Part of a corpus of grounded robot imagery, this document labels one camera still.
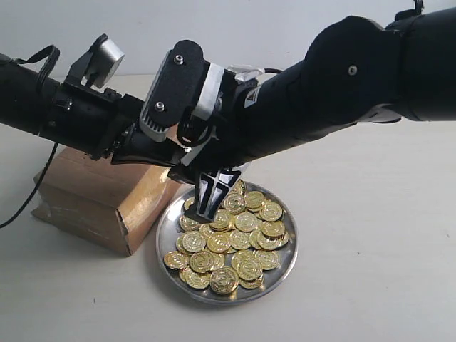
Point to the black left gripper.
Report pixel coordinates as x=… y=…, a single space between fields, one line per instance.
x=104 y=125

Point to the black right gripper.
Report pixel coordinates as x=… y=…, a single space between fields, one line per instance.
x=257 y=121

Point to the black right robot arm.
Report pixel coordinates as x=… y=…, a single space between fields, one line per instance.
x=355 y=71

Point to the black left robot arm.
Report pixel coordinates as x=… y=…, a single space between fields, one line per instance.
x=26 y=90

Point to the brown cardboard coin box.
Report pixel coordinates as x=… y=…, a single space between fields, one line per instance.
x=113 y=206

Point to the gold coin back centre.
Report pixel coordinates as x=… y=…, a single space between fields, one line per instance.
x=234 y=203

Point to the gold coin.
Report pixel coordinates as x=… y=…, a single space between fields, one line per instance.
x=247 y=266
x=224 y=281
x=188 y=225
x=239 y=240
x=254 y=200
x=190 y=242
x=234 y=203
x=196 y=280
x=218 y=243
x=271 y=211
x=268 y=259
x=202 y=262
x=176 y=260

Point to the gold coin left back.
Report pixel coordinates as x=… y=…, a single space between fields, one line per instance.
x=188 y=225

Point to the gold coin plate centre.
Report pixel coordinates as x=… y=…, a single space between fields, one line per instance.
x=246 y=222

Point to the gold coin centre left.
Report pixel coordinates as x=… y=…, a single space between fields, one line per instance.
x=218 y=243

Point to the gold coin left middle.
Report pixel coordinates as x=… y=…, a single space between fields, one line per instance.
x=190 y=242

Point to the round silver metal plate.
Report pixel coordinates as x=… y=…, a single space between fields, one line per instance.
x=168 y=230

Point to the gold coin inner left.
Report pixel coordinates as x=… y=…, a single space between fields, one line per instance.
x=202 y=262

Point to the gold coin right edge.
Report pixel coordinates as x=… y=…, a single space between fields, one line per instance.
x=273 y=235

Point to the gold coin far left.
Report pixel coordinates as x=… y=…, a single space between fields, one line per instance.
x=176 y=260

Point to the gold coin right front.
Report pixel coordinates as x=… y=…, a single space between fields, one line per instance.
x=268 y=259

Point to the gold coin front left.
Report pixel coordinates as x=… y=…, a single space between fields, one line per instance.
x=196 y=280

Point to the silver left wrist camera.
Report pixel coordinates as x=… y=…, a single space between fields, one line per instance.
x=97 y=65

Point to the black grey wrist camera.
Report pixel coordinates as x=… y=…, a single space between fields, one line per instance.
x=185 y=88

